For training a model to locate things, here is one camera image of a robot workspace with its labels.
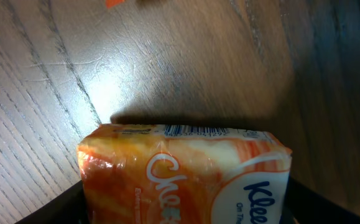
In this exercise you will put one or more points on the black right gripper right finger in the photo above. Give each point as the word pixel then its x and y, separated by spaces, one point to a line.
pixel 305 206

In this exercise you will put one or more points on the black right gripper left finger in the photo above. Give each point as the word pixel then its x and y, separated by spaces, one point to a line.
pixel 68 208

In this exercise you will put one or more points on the orange snack box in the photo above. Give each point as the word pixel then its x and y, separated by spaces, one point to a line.
pixel 183 174

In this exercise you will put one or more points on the orange chocolate bar wrapper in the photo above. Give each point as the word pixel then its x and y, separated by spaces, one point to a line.
pixel 112 3

